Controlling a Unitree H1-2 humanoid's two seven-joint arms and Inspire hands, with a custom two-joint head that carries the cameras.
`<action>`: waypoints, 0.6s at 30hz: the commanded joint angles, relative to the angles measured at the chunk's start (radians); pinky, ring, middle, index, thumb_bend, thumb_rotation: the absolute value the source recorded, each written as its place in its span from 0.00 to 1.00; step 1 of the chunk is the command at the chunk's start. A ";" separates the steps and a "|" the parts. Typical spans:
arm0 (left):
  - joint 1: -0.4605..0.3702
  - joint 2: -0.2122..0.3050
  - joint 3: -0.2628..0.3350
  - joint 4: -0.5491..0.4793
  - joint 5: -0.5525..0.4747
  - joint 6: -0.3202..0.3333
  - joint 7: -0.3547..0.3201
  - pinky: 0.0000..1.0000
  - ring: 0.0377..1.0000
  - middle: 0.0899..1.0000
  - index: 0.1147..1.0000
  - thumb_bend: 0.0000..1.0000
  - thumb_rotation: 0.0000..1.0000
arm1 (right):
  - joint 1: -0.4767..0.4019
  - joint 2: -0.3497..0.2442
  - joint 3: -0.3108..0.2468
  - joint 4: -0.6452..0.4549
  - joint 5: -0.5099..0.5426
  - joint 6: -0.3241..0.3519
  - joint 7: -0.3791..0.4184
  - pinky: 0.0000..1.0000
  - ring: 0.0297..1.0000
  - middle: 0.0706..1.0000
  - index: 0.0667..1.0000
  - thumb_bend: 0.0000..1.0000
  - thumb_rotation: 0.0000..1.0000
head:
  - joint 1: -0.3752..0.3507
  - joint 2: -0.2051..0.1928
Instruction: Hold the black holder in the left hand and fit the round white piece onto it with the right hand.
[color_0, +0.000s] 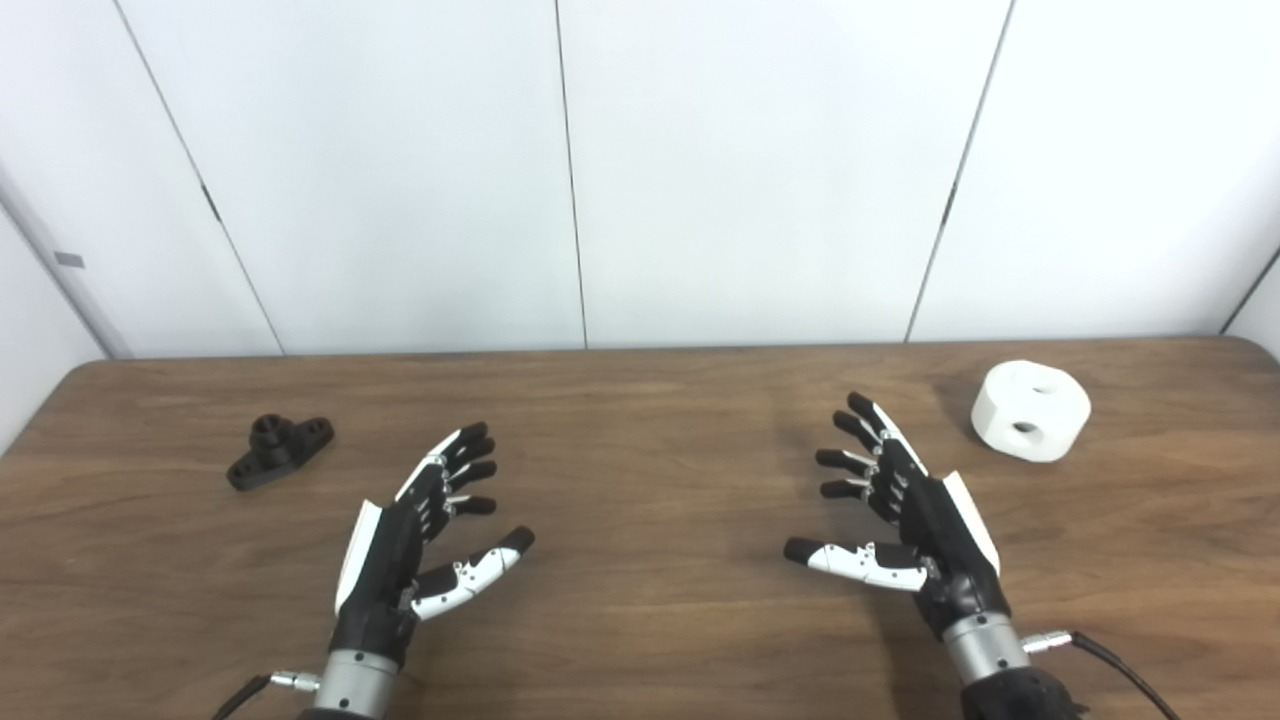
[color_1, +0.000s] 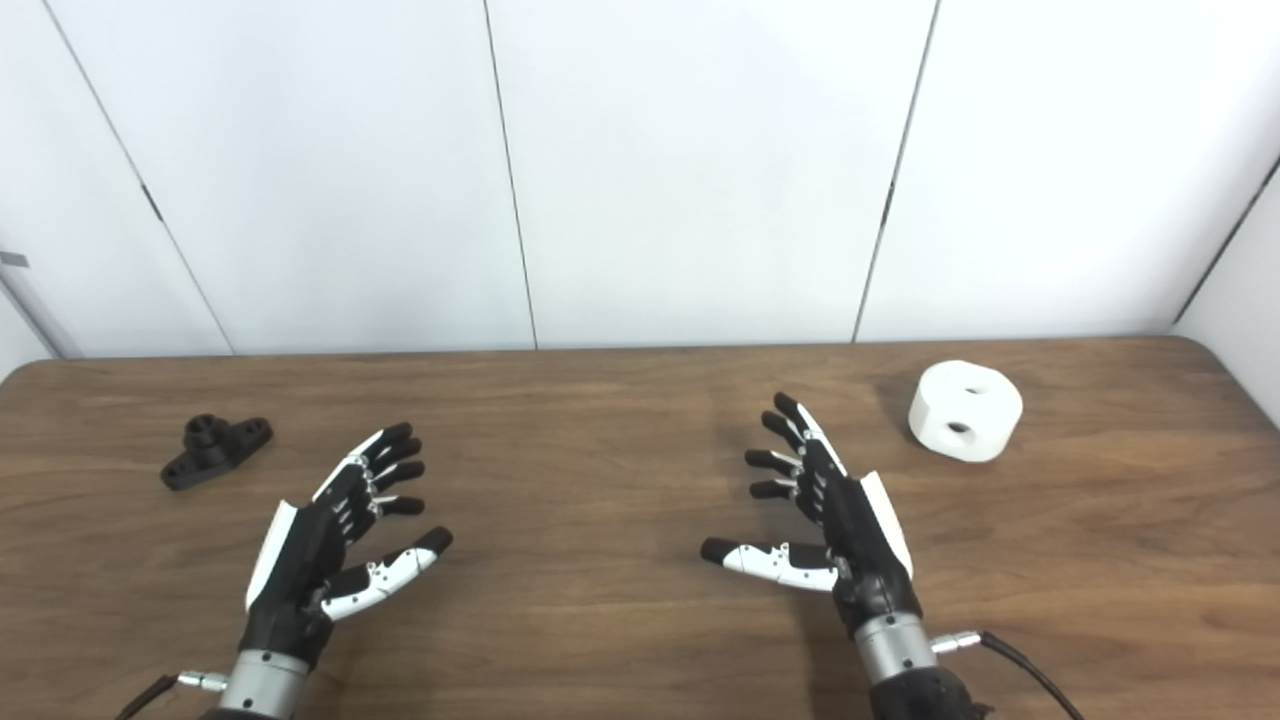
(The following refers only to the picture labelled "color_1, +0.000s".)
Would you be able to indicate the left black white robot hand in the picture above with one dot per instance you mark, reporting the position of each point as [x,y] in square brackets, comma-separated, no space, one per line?
[295,560]

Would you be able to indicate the round white plastic piece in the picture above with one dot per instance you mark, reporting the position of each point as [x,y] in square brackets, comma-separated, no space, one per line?
[985,425]

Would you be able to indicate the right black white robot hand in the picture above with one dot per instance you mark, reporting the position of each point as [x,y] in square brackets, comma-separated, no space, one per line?
[860,540]

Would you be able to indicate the black flanged holder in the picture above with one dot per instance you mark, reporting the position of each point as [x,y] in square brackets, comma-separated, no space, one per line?
[212,452]

